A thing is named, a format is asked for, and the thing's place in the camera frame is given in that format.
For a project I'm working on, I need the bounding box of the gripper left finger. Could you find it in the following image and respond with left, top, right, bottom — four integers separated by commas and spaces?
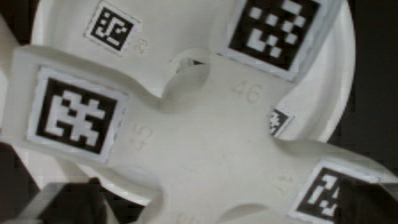
14, 178, 106, 224

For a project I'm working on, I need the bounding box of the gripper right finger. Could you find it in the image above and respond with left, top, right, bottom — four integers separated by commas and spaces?
337, 182, 398, 224

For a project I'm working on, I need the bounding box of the white round table top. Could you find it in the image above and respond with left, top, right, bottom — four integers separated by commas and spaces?
23, 0, 355, 209

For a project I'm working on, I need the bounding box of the white cross-shaped table base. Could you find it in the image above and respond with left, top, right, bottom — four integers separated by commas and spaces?
0, 0, 398, 224

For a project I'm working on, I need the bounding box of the white cylindrical table leg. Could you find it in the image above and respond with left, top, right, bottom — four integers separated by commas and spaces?
159, 48, 211, 113

